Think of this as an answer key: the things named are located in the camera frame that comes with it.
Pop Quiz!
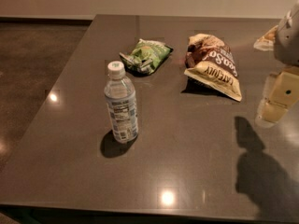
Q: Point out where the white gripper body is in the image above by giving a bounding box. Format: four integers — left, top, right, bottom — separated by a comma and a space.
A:
274, 0, 299, 66

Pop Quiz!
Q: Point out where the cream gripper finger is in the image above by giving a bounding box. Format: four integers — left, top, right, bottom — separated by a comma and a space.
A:
255, 66, 299, 128
253, 25, 278, 51

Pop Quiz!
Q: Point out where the brown chip bag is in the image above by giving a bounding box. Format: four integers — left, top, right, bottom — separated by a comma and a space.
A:
184, 34, 242, 102

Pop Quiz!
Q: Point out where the green chip bag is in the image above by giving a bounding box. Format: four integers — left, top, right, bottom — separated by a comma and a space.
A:
120, 39, 173, 76

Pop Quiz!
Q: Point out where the clear plastic water bottle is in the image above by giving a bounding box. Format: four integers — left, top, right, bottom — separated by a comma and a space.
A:
104, 61, 138, 144

